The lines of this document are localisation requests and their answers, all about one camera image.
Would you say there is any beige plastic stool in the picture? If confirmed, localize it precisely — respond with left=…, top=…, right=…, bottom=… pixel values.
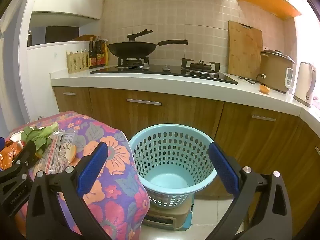
left=144, top=196, right=194, bottom=232

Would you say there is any black power cable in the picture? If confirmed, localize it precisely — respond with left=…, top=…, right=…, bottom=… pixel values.
left=237, top=74, right=265, bottom=85

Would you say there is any yellow bottle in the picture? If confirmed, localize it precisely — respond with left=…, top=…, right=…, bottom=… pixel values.
left=104, top=39, right=110, bottom=65

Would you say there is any cream electric kettle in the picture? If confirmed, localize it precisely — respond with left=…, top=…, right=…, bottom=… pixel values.
left=293, top=61, right=317, bottom=108

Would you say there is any yellow plastic utensil basket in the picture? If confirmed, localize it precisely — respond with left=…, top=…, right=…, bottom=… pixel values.
left=66, top=50, right=90, bottom=74

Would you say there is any white orange wall cabinet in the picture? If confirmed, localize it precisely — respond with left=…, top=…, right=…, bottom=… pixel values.
left=235, top=0, right=303, bottom=21

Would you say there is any wooden base cabinet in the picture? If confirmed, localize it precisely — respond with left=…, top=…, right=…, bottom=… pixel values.
left=52, top=86, right=320, bottom=230

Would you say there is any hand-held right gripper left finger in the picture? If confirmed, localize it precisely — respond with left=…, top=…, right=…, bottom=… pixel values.
left=26, top=142, right=118, bottom=240

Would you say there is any orange snack wrapper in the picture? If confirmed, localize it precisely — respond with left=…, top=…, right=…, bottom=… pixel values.
left=0, top=140, right=25, bottom=170

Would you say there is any colourful box on counter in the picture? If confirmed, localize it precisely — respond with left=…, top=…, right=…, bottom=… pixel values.
left=94, top=35, right=107, bottom=67

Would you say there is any light blue plastic basket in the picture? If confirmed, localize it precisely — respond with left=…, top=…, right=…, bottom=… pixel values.
left=129, top=123, right=217, bottom=210

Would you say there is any white kitchen countertop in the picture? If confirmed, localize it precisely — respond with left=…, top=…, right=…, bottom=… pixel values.
left=50, top=64, right=320, bottom=128

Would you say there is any wooden cutting board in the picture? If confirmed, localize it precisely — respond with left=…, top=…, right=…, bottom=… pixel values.
left=227, top=20, right=263, bottom=80

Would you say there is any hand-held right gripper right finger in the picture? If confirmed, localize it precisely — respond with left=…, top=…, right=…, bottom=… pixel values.
left=207, top=142, right=293, bottom=240

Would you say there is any black gas stove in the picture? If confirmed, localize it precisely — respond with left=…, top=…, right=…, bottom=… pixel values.
left=89, top=57, right=238, bottom=85

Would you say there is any beige rice cooker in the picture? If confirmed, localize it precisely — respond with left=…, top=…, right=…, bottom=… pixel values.
left=257, top=49, right=295, bottom=93

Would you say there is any torn bread piece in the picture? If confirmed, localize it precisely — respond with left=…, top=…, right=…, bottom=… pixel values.
left=67, top=144, right=76, bottom=163

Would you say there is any black wok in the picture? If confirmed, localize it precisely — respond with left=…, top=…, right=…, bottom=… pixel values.
left=107, top=39, right=189, bottom=58

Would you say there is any slim dark sauce bottle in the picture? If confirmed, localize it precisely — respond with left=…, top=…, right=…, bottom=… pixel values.
left=89, top=37, right=98, bottom=68

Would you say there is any green bok choy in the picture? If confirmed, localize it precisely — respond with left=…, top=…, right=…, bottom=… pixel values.
left=20, top=122, right=59, bottom=158

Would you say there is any floral tablecloth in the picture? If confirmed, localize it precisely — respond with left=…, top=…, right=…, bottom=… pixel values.
left=5, top=110, right=150, bottom=240

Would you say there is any clear plastic noodle packet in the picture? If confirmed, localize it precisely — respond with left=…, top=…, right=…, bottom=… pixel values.
left=35, top=129, right=77, bottom=175

